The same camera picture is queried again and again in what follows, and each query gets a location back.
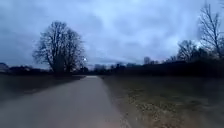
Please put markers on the dry grass verge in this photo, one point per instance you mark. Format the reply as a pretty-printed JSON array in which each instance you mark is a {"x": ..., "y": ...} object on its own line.
[{"x": 166, "y": 100}]

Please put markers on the tall bare tree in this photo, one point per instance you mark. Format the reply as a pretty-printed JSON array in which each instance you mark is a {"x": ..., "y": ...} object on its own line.
[{"x": 210, "y": 36}]

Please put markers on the lit street lamp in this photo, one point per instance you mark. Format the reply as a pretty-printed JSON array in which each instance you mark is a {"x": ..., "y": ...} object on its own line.
[{"x": 85, "y": 59}]

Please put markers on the building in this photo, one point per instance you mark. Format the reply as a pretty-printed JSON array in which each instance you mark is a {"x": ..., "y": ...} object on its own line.
[{"x": 3, "y": 67}]

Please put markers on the grey asphalt path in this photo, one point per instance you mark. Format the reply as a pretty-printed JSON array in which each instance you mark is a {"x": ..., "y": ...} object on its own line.
[{"x": 73, "y": 106}]

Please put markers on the long dark hedge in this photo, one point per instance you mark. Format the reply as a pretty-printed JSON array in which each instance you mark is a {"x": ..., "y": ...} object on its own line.
[{"x": 186, "y": 69}]

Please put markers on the dark grass field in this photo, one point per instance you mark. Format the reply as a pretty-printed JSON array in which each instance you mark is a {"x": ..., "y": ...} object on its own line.
[{"x": 33, "y": 83}]

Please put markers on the small bare tree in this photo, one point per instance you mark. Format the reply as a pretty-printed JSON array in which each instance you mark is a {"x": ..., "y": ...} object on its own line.
[{"x": 186, "y": 51}]

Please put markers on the wide round bare tree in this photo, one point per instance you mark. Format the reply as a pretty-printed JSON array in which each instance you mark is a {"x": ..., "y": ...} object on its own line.
[{"x": 60, "y": 56}]

